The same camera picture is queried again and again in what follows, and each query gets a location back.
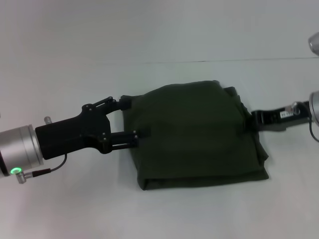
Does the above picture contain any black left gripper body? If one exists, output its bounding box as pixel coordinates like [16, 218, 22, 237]
[34, 104, 113, 160]

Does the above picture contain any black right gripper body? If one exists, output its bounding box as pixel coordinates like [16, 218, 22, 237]
[251, 100, 313, 133]

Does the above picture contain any dark green shirt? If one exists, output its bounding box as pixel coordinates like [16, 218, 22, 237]
[120, 79, 270, 192]

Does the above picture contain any right arm silver cable connector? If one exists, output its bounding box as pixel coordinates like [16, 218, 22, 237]
[286, 101, 319, 143]

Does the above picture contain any arm silver cable connector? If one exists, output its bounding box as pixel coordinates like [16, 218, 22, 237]
[286, 101, 319, 143]
[14, 154, 68, 185]

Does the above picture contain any left arm silver cable connector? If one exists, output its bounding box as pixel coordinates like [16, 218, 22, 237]
[14, 154, 68, 185]

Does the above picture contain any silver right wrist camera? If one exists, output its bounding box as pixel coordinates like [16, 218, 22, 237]
[308, 31, 319, 55]

